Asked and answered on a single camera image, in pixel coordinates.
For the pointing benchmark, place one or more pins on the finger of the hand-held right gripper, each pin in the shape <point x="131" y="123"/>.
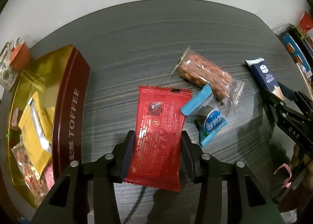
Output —
<point x="276" y="106"/>
<point x="291" y="94"/>

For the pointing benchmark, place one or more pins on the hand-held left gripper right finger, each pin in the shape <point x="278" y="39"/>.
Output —
<point x="189" y="155"/>

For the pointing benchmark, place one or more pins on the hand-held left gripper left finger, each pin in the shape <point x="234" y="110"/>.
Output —
<point x="127" y="155"/>

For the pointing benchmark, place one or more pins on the navy blue snack packet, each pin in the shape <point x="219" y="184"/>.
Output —
<point x="262" y="74"/>

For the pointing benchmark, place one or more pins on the red snack packet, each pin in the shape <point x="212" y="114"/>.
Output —
<point x="156" y="128"/>

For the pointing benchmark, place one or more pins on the gold and red tin box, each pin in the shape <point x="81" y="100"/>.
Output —
<point x="71" y="106"/>

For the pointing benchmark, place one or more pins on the pink snack packet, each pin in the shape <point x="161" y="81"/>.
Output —
<point x="48" y="177"/>
<point x="16" y="118"/>

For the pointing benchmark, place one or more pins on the clear nut bar packet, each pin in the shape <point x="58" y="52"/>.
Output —
<point x="27" y="172"/>
<point x="203" y="72"/>

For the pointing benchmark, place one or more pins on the person's right hand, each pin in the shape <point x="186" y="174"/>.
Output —
<point x="297" y="158"/>

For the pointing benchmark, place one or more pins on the blue and clear snack packet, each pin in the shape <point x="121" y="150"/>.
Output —
<point x="212" y="121"/>

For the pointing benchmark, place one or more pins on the blue and orange box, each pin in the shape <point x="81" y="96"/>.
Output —
<point x="297" y="52"/>

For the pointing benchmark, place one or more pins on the red bag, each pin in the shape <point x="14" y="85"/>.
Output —
<point x="307" y="23"/>

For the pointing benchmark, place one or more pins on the yellow packet with silver stripe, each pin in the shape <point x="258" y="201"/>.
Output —
<point x="34" y="140"/>

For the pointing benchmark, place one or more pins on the floral ceramic teapot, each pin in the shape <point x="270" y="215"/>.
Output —
<point x="7" y="72"/>

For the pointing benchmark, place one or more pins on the orange lidded clay cup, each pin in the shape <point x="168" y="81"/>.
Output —
<point x="20" y="55"/>

